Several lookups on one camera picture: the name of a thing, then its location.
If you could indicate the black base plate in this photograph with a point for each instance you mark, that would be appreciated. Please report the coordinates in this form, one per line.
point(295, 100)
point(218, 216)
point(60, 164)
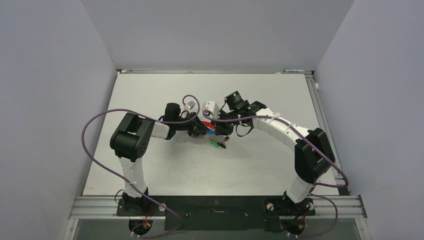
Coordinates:
point(222, 213)

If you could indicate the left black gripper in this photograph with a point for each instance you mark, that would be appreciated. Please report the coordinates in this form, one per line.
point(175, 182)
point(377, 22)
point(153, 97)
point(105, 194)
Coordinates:
point(196, 128)

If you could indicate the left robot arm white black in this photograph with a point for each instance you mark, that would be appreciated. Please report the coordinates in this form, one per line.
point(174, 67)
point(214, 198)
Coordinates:
point(130, 142)

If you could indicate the green key tag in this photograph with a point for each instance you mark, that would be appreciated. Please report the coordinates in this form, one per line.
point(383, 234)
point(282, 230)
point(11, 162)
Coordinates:
point(216, 144)

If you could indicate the black key tag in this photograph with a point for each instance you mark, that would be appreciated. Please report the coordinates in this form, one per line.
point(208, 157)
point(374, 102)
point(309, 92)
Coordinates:
point(222, 142)

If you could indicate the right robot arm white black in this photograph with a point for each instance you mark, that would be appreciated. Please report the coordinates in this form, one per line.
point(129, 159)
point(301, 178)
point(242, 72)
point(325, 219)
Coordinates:
point(313, 155)

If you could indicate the metal key holder red handle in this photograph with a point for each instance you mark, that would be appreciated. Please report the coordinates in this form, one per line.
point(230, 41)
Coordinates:
point(207, 126)

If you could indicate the back aluminium rail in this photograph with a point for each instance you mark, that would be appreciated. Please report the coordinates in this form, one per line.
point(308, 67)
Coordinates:
point(153, 71)

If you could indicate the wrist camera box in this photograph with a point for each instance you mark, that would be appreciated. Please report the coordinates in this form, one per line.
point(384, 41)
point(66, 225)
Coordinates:
point(190, 106)
point(211, 109)

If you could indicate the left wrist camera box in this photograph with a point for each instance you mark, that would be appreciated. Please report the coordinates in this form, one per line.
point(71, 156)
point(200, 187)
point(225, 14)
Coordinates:
point(190, 106)

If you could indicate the right aluminium rail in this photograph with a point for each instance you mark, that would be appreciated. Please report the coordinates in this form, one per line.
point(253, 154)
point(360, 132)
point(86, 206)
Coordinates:
point(323, 124)

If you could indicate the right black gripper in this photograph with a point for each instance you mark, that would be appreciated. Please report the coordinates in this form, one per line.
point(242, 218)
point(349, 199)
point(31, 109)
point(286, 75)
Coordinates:
point(220, 129)

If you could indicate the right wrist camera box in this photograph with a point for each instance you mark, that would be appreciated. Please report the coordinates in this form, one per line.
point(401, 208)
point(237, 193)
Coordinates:
point(211, 109)

